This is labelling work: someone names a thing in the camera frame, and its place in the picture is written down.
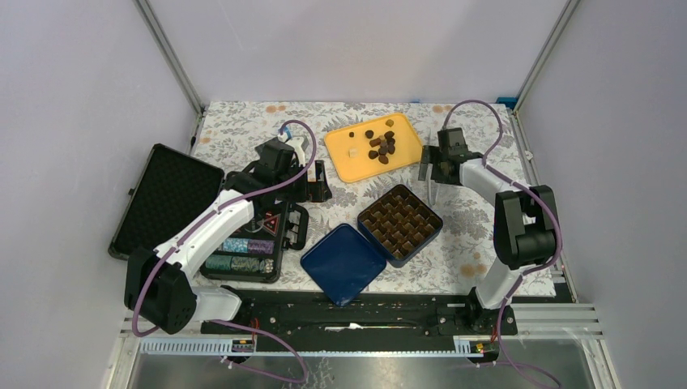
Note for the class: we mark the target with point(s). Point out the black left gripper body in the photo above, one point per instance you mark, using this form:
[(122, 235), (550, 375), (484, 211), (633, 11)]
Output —
[(300, 190)]

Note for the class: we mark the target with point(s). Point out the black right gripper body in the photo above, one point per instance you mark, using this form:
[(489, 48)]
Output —
[(431, 155)]

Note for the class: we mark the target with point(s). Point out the blue tin with brown insert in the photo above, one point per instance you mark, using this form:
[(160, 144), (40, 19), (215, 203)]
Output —
[(399, 225)]

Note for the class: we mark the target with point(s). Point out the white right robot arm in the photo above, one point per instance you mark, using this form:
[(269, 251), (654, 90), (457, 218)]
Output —
[(524, 224)]

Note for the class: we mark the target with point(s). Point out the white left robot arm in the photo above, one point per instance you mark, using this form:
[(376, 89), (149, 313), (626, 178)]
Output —
[(158, 280)]

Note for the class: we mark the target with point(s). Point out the floral table cloth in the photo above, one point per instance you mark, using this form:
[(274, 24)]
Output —
[(460, 255)]

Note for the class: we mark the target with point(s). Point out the yellow plastic tray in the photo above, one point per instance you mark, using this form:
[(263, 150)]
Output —
[(408, 148)]

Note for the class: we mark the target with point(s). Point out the pile of dark chocolates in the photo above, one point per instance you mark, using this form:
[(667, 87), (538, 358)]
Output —
[(381, 146)]

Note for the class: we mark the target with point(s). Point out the blue tin lid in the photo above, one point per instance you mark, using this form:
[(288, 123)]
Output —
[(342, 264)]

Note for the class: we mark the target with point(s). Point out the blue clamp at corner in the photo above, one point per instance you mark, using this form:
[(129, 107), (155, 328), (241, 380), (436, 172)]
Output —
[(509, 102)]

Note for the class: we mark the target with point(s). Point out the black poker chip case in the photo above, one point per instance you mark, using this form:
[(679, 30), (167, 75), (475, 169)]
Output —
[(174, 189)]

